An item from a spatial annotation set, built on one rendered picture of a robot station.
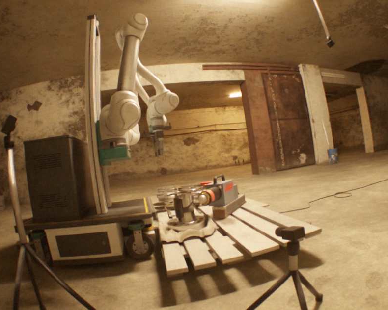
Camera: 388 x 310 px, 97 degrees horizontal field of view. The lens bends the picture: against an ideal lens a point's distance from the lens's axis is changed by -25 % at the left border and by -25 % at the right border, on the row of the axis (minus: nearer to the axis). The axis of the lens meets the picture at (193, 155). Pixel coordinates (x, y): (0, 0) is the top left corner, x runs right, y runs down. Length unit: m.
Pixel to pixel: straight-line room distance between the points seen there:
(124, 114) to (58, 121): 4.64
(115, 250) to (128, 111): 0.80
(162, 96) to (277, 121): 4.96
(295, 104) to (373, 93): 4.27
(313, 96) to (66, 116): 6.57
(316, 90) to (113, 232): 6.59
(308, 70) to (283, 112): 1.66
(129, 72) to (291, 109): 5.53
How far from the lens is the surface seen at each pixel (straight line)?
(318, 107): 6.98
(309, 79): 7.08
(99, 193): 1.52
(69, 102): 5.74
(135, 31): 1.46
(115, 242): 1.40
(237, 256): 1.06
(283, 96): 6.43
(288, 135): 6.25
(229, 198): 1.75
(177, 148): 10.60
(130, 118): 1.16
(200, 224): 1.47
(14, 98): 6.54
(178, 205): 1.48
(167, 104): 1.37
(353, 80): 8.97
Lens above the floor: 0.60
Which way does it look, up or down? 1 degrees up
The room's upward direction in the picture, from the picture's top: 7 degrees counter-clockwise
